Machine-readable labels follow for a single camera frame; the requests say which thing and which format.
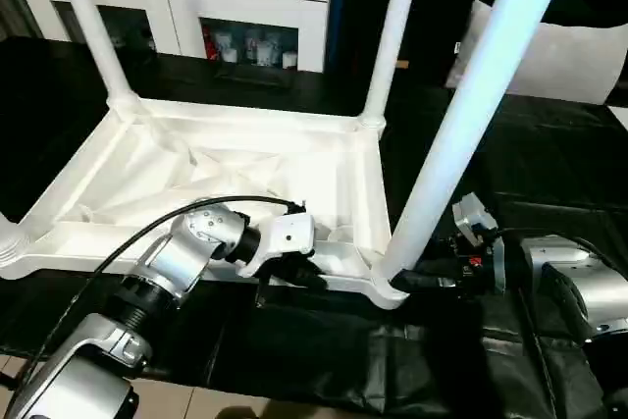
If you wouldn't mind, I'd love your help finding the white plastic table leg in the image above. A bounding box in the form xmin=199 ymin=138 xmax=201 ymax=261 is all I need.
xmin=356 ymin=0 xmax=426 ymax=133
xmin=0 ymin=215 xmax=30 ymax=269
xmin=51 ymin=0 xmax=143 ymax=114
xmin=372 ymin=0 xmax=578 ymax=288

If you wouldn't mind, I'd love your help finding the black left camera cable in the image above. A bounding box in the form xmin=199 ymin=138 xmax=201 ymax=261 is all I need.
xmin=7 ymin=195 xmax=308 ymax=415

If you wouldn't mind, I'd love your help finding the black speaker box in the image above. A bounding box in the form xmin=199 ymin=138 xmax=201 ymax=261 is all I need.
xmin=323 ymin=0 xmax=492 ymax=87

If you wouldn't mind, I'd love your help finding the black work mat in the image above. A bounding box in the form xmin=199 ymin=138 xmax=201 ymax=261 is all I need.
xmin=0 ymin=35 xmax=628 ymax=415

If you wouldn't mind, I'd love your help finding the grey cushion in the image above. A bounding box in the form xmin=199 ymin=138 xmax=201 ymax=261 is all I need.
xmin=445 ymin=0 xmax=628 ymax=106

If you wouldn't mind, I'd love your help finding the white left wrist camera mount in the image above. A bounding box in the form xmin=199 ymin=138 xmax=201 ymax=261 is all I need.
xmin=237 ymin=212 xmax=316 ymax=279

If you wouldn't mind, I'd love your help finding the black camera cable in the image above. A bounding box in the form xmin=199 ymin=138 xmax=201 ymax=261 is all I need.
xmin=7 ymin=195 xmax=308 ymax=415
xmin=483 ymin=226 xmax=612 ymax=268

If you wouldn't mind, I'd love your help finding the black right camera cable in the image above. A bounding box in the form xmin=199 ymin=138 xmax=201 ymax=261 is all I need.
xmin=483 ymin=226 xmax=612 ymax=268

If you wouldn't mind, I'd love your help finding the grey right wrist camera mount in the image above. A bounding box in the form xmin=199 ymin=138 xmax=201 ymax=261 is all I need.
xmin=450 ymin=191 xmax=506 ymax=295

